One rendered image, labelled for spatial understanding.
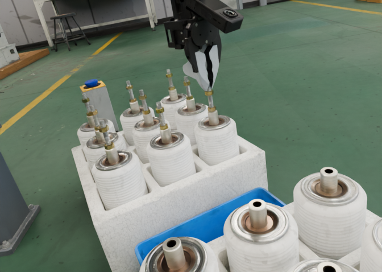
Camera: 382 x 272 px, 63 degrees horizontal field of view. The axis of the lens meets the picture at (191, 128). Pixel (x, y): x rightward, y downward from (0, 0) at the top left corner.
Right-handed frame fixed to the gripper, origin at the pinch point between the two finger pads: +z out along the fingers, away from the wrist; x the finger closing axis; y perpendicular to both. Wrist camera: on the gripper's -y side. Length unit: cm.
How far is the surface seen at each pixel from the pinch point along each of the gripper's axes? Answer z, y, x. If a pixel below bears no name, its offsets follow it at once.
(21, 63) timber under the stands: 30, 356, -52
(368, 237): 9.4, -37.5, 14.9
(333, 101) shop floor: 34, 8, -77
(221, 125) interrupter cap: 9.1, -2.2, 0.6
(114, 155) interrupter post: 7.8, 6.5, 22.6
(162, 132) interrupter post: 6.9, 3.6, 12.2
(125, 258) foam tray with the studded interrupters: 26.9, 1.6, 29.1
